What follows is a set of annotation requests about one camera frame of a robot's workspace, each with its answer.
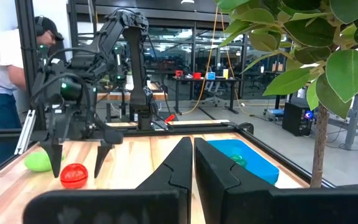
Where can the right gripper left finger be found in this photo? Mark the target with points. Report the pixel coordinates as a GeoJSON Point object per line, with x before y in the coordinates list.
{"type": "Point", "coordinates": [176, 174]}

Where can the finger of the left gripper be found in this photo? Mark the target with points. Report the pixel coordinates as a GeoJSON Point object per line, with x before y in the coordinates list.
{"type": "Point", "coordinates": [54, 155]}
{"type": "Point", "coordinates": [102, 155]}

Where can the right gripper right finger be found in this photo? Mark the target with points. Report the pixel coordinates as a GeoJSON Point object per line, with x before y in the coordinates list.
{"type": "Point", "coordinates": [219, 180]}

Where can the dark green toy vegetable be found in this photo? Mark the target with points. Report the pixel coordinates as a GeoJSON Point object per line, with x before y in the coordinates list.
{"type": "Point", "coordinates": [238, 160]}

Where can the red toy tomato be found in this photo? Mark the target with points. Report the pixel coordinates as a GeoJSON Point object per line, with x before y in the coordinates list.
{"type": "Point", "coordinates": [73, 176]}

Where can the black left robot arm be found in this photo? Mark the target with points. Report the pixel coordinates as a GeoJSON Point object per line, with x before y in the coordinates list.
{"type": "Point", "coordinates": [135, 62]}

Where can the blue plastic tupperware box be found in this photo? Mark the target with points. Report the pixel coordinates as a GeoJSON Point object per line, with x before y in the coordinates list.
{"type": "Point", "coordinates": [259, 169]}

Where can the lime green toy fruit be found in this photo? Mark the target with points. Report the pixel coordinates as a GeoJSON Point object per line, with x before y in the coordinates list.
{"type": "Point", "coordinates": [37, 161]}

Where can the silver aluminium extrusion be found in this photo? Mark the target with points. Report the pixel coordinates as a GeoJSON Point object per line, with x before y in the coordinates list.
{"type": "Point", "coordinates": [25, 132]}

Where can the grey office chair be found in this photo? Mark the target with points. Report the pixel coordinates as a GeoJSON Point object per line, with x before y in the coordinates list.
{"type": "Point", "coordinates": [213, 93]}

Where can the blue floor device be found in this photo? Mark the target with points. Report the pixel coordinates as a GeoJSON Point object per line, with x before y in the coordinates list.
{"type": "Point", "coordinates": [274, 112]}

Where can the black computer tower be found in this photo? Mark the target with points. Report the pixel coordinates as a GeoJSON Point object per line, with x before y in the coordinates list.
{"type": "Point", "coordinates": [294, 119]}

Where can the black background table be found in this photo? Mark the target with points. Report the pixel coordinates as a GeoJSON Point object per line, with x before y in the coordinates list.
{"type": "Point", "coordinates": [207, 79]}

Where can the small red object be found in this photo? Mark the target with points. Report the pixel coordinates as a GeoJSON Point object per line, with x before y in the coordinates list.
{"type": "Point", "coordinates": [179, 73]}

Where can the small blue box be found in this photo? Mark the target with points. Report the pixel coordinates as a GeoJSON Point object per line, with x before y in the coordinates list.
{"type": "Point", "coordinates": [211, 76]}

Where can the yellow cup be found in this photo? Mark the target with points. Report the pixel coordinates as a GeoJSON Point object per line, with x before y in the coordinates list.
{"type": "Point", "coordinates": [225, 74]}

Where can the green leafy plant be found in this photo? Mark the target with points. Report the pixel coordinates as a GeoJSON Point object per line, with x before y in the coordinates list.
{"type": "Point", "coordinates": [346, 71]}

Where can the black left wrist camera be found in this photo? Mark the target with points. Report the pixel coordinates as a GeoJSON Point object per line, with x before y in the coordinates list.
{"type": "Point", "coordinates": [70, 90]}

